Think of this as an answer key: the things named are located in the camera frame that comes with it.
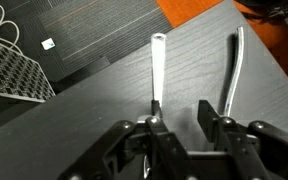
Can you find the small white green tag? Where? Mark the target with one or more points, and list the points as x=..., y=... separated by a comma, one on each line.
x=48, y=43

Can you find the clear plastic fork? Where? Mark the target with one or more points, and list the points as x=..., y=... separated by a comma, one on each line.
x=240, y=60
x=158, y=66

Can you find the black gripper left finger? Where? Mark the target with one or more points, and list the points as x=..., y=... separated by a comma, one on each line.
x=140, y=150

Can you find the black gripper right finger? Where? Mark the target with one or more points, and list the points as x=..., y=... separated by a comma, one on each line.
x=250, y=150

